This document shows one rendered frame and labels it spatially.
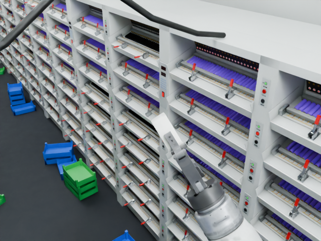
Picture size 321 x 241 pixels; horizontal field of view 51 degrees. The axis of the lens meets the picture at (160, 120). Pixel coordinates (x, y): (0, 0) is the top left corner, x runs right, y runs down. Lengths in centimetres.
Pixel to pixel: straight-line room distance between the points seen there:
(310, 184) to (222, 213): 81
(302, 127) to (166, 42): 86
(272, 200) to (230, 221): 95
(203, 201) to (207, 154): 119
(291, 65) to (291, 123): 24
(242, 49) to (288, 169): 54
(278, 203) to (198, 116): 59
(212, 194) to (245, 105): 90
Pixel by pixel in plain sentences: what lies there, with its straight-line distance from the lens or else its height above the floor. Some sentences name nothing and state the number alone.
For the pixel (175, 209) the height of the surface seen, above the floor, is 54.
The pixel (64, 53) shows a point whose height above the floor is 115.
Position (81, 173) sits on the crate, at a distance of 341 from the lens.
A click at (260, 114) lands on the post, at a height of 153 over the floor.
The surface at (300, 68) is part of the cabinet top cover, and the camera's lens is 131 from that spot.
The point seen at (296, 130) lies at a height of 153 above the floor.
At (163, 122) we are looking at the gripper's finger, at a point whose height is 188.
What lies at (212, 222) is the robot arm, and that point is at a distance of 71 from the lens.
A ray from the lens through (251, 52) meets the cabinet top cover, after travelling 144.
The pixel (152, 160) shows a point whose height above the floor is 76.
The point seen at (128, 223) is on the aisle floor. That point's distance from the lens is 308.
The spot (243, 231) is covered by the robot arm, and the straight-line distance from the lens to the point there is 73.
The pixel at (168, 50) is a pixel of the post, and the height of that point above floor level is 164.
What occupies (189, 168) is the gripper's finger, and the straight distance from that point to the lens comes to 63.
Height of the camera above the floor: 218
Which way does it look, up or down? 28 degrees down
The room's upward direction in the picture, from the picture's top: straight up
